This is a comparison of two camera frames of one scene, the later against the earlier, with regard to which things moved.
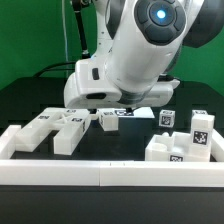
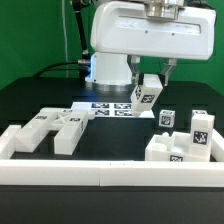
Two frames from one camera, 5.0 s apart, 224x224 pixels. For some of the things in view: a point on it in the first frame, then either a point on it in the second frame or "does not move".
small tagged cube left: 166,118 does not move
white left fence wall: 8,142 does not move
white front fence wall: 112,173 does not move
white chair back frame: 68,124 does not move
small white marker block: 108,119 to 145,95
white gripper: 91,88 to 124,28
